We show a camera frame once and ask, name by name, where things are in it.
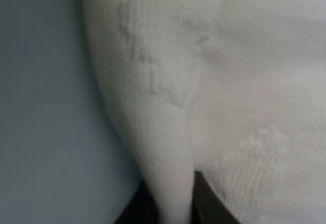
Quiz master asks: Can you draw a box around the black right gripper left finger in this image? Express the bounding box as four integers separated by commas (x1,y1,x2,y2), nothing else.
114,180,159,224

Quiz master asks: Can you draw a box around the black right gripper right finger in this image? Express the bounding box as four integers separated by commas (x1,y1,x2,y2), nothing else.
191,171,240,224

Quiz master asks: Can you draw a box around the cream white towel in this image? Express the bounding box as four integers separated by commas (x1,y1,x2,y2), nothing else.
83,0,325,223

